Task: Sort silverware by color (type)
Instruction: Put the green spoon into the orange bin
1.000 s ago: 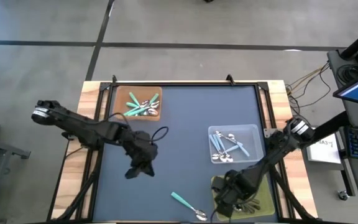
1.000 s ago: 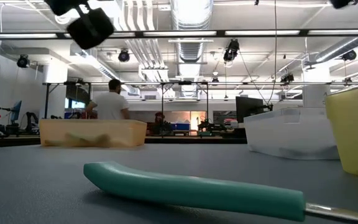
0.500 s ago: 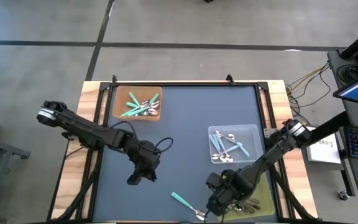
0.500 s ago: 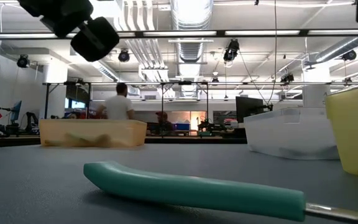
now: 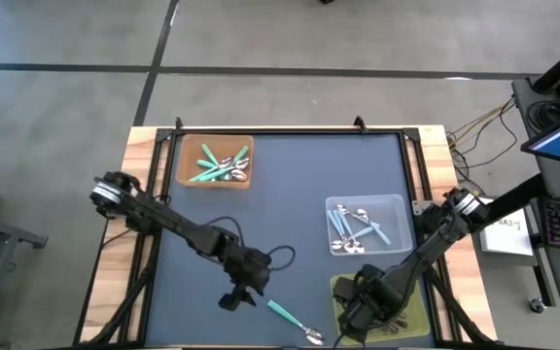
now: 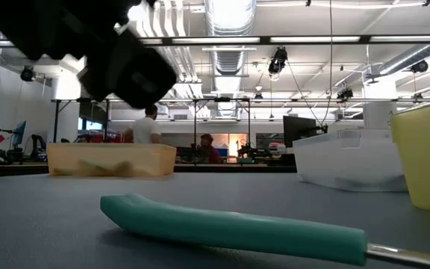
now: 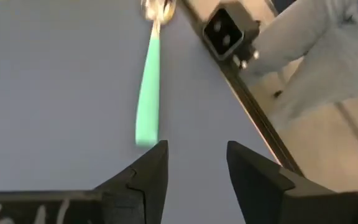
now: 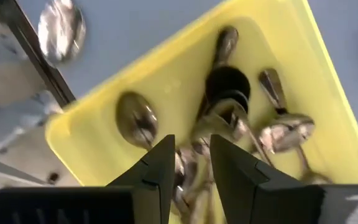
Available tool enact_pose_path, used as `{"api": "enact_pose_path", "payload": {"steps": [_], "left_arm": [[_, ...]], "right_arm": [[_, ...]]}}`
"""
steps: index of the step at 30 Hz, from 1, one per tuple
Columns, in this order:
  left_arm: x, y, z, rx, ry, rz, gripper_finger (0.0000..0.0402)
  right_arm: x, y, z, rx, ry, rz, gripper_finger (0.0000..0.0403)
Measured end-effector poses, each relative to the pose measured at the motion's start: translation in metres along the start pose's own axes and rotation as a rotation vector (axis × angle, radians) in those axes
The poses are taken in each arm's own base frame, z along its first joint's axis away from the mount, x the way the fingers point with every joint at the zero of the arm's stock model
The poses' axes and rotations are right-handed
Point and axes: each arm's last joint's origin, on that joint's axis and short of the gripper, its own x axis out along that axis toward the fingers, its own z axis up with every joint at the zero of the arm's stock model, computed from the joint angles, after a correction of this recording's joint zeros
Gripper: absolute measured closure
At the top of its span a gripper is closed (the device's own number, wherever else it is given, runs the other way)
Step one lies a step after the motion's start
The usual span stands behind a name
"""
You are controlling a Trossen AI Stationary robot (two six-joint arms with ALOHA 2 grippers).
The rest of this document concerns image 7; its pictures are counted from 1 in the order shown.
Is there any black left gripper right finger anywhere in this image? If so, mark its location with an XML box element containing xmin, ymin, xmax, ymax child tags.
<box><xmin>227</xmin><ymin>141</ymin><xmax>358</xmax><ymax>224</ymax></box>

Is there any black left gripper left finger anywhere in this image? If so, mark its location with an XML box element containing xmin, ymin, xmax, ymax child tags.
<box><xmin>0</xmin><ymin>139</ymin><xmax>170</xmax><ymax>224</ymax></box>

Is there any green-handled metal utensil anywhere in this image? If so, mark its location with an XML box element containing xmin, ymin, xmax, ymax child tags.
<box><xmin>134</xmin><ymin>0</ymin><xmax>177</xmax><ymax>147</ymax></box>

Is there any person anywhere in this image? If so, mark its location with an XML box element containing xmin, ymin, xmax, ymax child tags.
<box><xmin>244</xmin><ymin>0</ymin><xmax>358</xmax><ymax>131</ymax></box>

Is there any black table edge frame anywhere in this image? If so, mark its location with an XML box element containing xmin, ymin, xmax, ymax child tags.
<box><xmin>180</xmin><ymin>0</ymin><xmax>306</xmax><ymax>177</ymax></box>

